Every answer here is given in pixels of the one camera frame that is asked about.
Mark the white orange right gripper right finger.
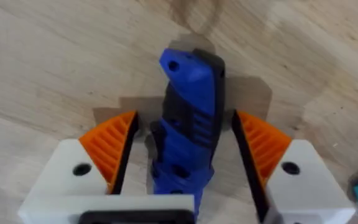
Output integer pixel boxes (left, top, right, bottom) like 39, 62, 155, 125
231, 110, 357, 224

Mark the blue electric screwdriver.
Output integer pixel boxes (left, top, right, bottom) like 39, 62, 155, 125
149, 47, 226, 218

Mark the white orange right gripper left finger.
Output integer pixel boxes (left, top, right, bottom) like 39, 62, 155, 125
25, 110, 140, 196

